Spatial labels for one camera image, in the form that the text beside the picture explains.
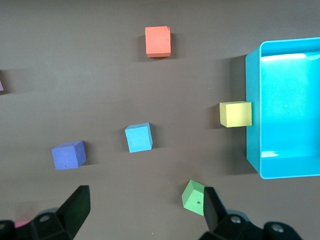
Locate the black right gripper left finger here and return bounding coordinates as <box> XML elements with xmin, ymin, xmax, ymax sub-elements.
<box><xmin>31</xmin><ymin>184</ymin><xmax>91</xmax><ymax>240</ymax></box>

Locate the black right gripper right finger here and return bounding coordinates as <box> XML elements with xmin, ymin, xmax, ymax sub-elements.
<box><xmin>203</xmin><ymin>186</ymin><xmax>265</xmax><ymax>240</ymax></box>

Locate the light blue foam block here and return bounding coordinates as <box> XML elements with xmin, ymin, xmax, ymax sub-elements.
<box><xmin>124</xmin><ymin>122</ymin><xmax>154</xmax><ymax>154</ymax></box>

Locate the green foam block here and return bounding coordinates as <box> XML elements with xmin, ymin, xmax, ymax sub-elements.
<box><xmin>181</xmin><ymin>179</ymin><xmax>209</xmax><ymax>217</ymax></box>

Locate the red foam block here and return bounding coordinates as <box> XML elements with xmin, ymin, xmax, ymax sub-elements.
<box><xmin>14</xmin><ymin>219</ymin><xmax>32</xmax><ymax>229</ymax></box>

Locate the purple foam block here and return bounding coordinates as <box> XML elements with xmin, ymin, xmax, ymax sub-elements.
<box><xmin>51</xmin><ymin>140</ymin><xmax>87</xmax><ymax>171</ymax></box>

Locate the yellow foam block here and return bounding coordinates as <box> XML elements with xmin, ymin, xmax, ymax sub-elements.
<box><xmin>219</xmin><ymin>100</ymin><xmax>254</xmax><ymax>129</ymax></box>

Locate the brown table cover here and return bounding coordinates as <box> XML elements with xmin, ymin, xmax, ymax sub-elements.
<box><xmin>0</xmin><ymin>0</ymin><xmax>320</xmax><ymax>240</ymax></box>

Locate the cyan plastic bin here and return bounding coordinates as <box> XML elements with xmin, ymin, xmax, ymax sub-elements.
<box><xmin>244</xmin><ymin>36</ymin><xmax>320</xmax><ymax>181</ymax></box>

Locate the orange foam block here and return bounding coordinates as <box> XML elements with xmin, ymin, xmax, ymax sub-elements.
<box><xmin>144</xmin><ymin>25</ymin><xmax>173</xmax><ymax>59</ymax></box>

